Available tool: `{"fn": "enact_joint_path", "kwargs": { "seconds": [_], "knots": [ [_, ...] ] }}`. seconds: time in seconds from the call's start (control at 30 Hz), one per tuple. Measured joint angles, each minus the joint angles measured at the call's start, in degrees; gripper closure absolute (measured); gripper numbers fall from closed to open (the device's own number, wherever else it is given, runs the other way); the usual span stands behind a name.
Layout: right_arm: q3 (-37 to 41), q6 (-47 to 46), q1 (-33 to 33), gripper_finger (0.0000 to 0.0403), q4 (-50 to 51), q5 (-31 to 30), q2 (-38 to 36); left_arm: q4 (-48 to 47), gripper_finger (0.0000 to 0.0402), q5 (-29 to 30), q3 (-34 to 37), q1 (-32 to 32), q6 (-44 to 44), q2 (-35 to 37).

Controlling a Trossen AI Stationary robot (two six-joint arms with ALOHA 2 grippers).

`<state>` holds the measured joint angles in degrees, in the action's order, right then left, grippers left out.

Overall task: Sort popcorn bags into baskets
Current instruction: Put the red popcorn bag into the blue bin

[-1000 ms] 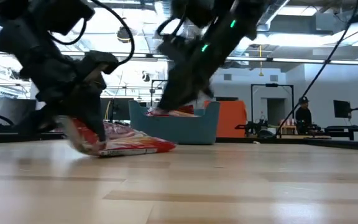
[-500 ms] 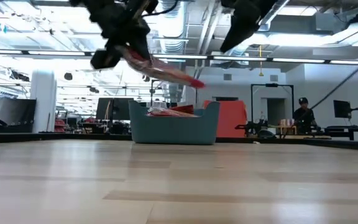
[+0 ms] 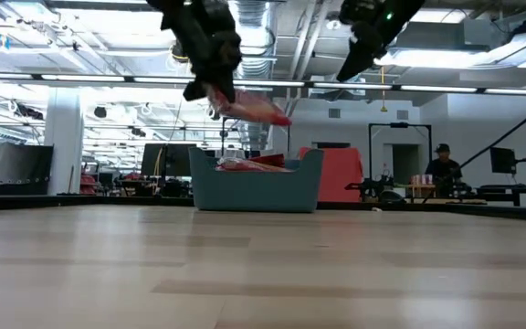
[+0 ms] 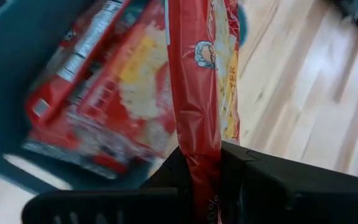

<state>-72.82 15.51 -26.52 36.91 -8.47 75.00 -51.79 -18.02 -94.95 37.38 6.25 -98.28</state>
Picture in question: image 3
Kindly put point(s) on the long ceiling light rail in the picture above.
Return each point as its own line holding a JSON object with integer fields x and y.
{"x": 427, "y": 88}

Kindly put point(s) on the black desk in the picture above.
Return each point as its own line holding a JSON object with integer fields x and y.
{"x": 509, "y": 192}

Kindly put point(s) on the black background robot arm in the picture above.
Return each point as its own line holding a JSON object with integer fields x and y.
{"x": 372, "y": 187}

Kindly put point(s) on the red orange panel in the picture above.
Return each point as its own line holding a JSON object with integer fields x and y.
{"x": 343, "y": 178}

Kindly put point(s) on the black table edge rail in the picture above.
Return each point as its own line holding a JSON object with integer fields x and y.
{"x": 496, "y": 211}

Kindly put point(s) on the white pillar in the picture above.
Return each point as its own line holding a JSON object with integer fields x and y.
{"x": 64, "y": 151}

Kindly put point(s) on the grey wall air vent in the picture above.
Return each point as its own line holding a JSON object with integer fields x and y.
{"x": 402, "y": 114}
{"x": 333, "y": 113}

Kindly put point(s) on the black curtain board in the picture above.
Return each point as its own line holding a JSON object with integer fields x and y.
{"x": 16, "y": 166}

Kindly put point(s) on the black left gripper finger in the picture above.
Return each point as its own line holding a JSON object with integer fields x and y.
{"x": 195, "y": 91}
{"x": 227, "y": 87}

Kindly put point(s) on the person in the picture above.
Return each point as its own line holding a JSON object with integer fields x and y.
{"x": 443, "y": 171}

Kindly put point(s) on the teal plastic basket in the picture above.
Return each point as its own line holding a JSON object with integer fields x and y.
{"x": 254, "y": 192}

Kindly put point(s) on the red striped box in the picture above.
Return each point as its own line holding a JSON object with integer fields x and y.
{"x": 422, "y": 179}

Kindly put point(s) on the silver ventilation duct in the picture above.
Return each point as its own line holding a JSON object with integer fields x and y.
{"x": 258, "y": 27}

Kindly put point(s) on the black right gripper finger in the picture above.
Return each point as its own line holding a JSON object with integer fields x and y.
{"x": 359, "y": 55}

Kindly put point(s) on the black computer monitor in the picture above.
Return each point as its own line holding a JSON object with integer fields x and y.
{"x": 506, "y": 162}

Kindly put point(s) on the small wooden table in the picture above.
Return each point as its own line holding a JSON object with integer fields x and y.
{"x": 416, "y": 188}

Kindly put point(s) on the black background monitor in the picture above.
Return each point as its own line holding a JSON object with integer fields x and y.
{"x": 171, "y": 160}

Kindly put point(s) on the red popcorn bag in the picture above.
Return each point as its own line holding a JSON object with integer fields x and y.
{"x": 254, "y": 109}
{"x": 240, "y": 165}
{"x": 272, "y": 160}

